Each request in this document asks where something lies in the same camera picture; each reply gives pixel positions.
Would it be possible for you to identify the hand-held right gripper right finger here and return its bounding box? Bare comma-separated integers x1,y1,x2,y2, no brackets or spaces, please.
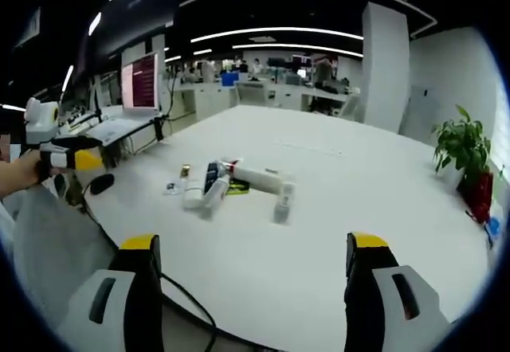
343,231,452,352

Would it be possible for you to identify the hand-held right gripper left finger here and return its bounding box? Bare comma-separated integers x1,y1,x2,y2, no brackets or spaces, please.
58,233,163,352

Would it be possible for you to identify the small skincare sachet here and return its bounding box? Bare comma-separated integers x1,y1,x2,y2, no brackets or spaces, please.
162,179,186,196

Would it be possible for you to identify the short white skincare tube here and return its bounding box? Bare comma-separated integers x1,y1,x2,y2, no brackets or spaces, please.
182,180,205,211

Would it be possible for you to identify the slim white skincare tube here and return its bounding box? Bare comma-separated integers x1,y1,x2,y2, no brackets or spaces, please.
199,175,232,220

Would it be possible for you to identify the clear-capped white skincare bottle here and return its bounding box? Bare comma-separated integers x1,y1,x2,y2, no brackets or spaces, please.
273,171,298,224

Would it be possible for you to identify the blue skincare bottle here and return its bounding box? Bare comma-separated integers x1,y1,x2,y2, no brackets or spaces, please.
202,161,221,196

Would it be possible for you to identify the yellow black skincare packet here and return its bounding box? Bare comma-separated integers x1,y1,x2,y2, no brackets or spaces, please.
225,179,252,196

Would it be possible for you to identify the white skincare bottle red cap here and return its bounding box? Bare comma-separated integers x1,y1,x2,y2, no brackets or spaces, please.
221,157,288,196

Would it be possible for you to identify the person's left hand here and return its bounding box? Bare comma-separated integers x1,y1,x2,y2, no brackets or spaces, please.
0,151,53,201

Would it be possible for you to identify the white keyboard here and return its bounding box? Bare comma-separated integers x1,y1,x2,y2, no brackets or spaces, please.
86,119,135,143

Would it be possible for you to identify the black computer mouse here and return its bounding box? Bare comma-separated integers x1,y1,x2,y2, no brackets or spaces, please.
88,173,116,195

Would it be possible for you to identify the grey chair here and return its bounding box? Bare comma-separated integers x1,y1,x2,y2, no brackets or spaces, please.
11,184,120,329

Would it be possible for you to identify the computer monitor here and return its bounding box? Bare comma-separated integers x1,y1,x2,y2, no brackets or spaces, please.
120,52,160,114

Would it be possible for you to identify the red plant pot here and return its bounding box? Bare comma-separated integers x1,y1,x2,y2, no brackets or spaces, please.
461,170,495,224

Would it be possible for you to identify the green potted plant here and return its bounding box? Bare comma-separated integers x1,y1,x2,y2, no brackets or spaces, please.
431,104,493,178

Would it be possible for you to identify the white office chair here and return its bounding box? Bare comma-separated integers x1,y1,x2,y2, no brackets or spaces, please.
235,80,272,108

